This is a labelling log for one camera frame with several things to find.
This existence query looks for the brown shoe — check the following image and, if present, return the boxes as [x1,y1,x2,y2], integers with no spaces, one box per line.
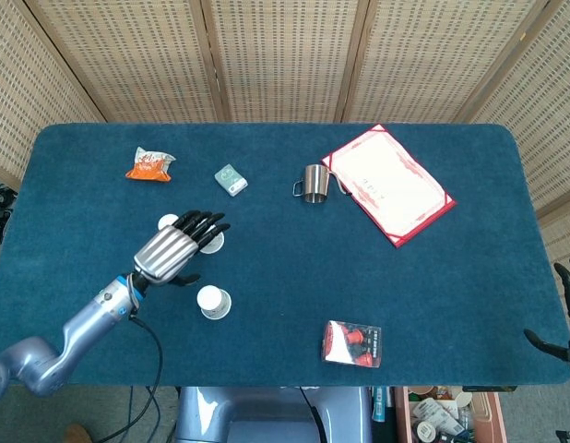
[63,422,90,443]

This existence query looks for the green white tissue pack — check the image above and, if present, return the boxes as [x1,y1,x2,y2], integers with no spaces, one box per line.
[214,163,249,198]

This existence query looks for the grey blue robot torso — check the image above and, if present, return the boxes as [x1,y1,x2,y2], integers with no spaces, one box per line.
[173,386,374,443]

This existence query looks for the paper cup green blue flowers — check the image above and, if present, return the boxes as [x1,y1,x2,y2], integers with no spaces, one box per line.
[196,284,232,321]

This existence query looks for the blue white bottle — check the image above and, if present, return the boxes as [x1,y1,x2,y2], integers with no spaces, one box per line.
[371,386,388,424]

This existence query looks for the red black packaged item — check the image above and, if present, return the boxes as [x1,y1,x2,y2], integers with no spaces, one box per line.
[320,318,383,370]

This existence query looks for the red certificate folder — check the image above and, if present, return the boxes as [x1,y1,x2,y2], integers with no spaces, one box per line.
[320,123,457,250]

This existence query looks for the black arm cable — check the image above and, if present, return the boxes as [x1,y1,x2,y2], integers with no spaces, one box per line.
[98,312,165,443]

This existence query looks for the woven wooden folding screen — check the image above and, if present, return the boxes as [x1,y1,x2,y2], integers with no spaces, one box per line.
[0,0,570,269]

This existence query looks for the blue carpet table cover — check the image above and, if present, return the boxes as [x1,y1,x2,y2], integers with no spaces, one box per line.
[0,122,570,388]

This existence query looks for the black torso cable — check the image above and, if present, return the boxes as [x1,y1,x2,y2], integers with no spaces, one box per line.
[297,386,324,437]

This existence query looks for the orange snack bag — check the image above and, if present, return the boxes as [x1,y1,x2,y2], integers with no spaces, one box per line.
[125,146,177,183]

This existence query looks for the paper cup green flower print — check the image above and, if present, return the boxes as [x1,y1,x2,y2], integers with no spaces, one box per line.
[196,224,225,255]

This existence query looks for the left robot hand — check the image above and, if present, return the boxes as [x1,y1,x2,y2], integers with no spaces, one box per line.
[129,210,232,297]

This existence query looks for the stainless steel mug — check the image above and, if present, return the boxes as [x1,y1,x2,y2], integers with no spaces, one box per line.
[291,163,336,205]

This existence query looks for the pink bin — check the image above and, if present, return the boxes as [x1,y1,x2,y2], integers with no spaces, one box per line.
[394,386,508,443]

